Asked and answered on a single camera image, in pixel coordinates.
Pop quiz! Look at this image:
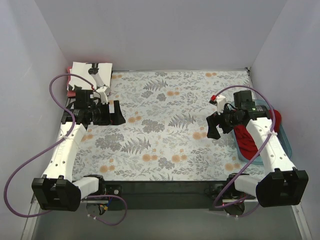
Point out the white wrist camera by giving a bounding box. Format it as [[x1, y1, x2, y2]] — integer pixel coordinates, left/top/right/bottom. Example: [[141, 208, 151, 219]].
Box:
[[96, 86, 110, 104], [209, 95, 227, 114]]

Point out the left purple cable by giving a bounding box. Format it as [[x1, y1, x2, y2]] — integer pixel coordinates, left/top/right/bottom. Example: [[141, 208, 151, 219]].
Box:
[[4, 74, 128, 226]]

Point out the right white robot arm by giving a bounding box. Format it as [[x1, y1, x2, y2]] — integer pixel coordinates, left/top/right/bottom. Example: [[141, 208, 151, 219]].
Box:
[[206, 88, 309, 208]]

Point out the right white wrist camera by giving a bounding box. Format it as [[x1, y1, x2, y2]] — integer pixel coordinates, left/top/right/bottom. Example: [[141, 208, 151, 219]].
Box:
[[209, 95, 227, 114]]

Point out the white printed folded t shirt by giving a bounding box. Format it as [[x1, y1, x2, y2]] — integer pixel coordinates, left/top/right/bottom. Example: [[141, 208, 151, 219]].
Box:
[[69, 61, 113, 92]]

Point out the teal plastic bin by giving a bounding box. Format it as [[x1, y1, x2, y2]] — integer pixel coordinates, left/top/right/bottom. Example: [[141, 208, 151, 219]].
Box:
[[229, 99, 293, 165]]

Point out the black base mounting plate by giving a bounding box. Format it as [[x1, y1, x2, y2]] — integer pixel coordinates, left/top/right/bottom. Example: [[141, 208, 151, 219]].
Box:
[[102, 180, 227, 211]]

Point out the aluminium frame rail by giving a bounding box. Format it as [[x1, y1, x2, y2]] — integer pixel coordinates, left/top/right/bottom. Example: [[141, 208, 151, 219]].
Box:
[[21, 195, 42, 240]]

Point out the red t shirt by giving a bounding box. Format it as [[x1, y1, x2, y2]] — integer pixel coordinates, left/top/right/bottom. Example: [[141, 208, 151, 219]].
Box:
[[233, 109, 282, 161], [66, 66, 76, 98]]

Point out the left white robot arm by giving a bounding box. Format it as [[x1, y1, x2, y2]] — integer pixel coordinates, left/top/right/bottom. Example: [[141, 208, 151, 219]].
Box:
[[31, 90, 126, 212]]

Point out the red folded t shirt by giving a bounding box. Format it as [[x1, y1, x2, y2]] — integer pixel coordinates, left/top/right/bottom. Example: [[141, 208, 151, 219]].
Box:
[[66, 66, 76, 98]]

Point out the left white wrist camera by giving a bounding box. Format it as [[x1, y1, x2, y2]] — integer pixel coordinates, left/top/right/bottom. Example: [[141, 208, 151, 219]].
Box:
[[96, 86, 110, 104]]

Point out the floral patterned table mat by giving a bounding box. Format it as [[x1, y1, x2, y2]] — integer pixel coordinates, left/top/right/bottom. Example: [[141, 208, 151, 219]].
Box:
[[72, 71, 251, 181]]

